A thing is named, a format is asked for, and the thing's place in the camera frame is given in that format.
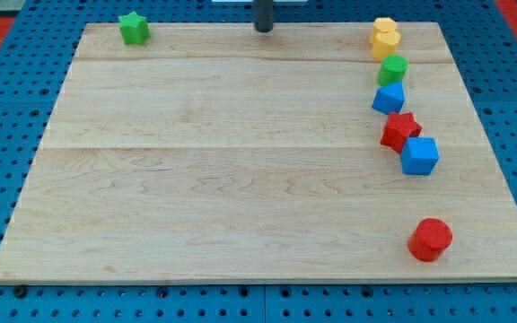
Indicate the yellow heart block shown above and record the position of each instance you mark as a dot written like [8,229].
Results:
[385,44]

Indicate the red cylinder block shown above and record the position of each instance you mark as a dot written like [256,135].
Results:
[430,239]

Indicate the yellow hexagon block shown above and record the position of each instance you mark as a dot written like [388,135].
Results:
[382,25]

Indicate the blue cube block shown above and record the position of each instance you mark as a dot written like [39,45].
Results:
[419,156]

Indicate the green cylinder block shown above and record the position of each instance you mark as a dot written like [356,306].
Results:
[393,69]

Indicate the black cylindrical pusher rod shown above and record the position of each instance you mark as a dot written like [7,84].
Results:
[263,15]

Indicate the green star block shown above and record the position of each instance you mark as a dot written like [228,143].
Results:
[133,28]

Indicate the red star block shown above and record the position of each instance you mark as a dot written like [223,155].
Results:
[398,128]

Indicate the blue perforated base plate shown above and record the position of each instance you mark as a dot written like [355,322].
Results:
[34,59]

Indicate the wooden board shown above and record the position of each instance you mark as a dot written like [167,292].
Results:
[214,154]

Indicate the blue triangle block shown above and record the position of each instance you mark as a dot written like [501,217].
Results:
[389,98]

